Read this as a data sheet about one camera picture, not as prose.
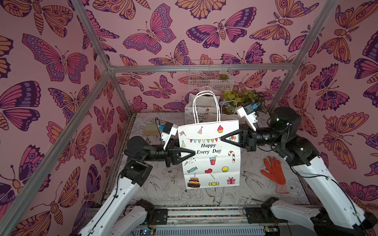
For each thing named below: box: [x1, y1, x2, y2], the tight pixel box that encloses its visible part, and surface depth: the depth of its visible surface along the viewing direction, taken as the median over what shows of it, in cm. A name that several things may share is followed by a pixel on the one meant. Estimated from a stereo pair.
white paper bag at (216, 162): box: [177, 90, 241, 190], surface depth 52 cm
